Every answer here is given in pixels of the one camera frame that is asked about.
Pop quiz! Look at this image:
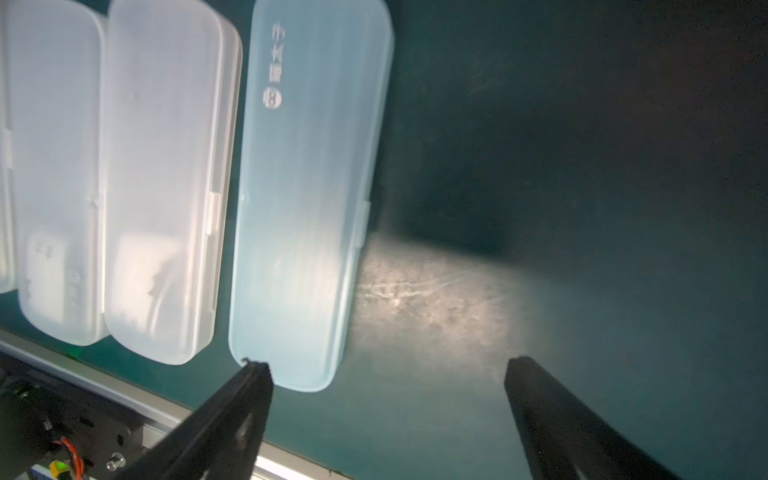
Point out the light blue pencil case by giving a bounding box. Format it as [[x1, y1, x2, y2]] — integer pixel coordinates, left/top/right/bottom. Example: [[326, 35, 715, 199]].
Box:
[[228, 1, 394, 392]]

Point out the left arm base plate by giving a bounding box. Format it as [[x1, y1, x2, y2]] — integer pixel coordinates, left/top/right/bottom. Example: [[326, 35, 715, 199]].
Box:
[[1, 353, 144, 479]]

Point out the clear pencil case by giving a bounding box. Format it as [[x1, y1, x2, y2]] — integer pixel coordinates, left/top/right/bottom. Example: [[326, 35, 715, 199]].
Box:
[[1, 32, 17, 294], [101, 1, 242, 365], [1, 1, 107, 346]]

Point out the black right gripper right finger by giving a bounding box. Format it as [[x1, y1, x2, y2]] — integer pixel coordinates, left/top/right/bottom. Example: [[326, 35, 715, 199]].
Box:
[[504, 356, 677, 479]]

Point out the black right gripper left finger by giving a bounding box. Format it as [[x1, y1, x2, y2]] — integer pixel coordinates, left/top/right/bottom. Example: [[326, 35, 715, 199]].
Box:
[[117, 361, 274, 480]]

